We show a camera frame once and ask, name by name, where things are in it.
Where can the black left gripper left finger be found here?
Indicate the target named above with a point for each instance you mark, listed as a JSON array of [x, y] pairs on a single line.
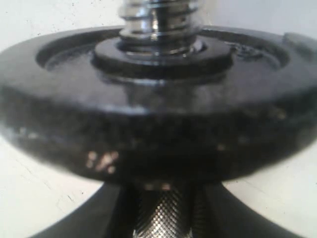
[[108, 213]]

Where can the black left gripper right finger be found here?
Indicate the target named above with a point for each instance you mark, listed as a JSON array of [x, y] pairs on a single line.
[[214, 212]]

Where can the chrome threaded dumbbell bar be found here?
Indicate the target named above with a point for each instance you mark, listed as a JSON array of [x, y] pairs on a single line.
[[162, 29]]

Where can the black plate near thread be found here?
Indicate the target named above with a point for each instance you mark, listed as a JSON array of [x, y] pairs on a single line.
[[256, 108]]

